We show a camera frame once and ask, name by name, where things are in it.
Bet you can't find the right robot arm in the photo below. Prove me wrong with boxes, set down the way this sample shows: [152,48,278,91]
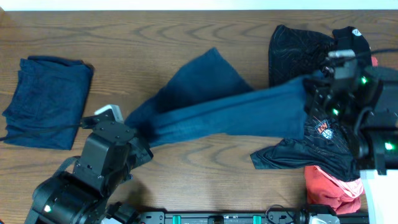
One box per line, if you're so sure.
[304,58,397,223]

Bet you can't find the red orange garment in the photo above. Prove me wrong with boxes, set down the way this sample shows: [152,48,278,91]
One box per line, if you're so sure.
[304,166,364,215]

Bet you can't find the black orange patterned jersey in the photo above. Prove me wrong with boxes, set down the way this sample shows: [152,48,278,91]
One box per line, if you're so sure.
[250,25,372,182]

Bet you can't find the dark blue garment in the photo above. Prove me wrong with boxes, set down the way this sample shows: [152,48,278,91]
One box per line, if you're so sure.
[125,48,307,147]
[2,56,94,150]

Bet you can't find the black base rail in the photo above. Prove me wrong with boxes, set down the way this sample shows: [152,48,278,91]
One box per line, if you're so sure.
[138,210,370,224]

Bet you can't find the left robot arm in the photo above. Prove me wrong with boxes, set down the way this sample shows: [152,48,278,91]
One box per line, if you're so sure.
[25,110,153,224]

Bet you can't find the folded dark blue garment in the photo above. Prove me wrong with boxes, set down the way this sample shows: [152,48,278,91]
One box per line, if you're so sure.
[2,56,94,150]

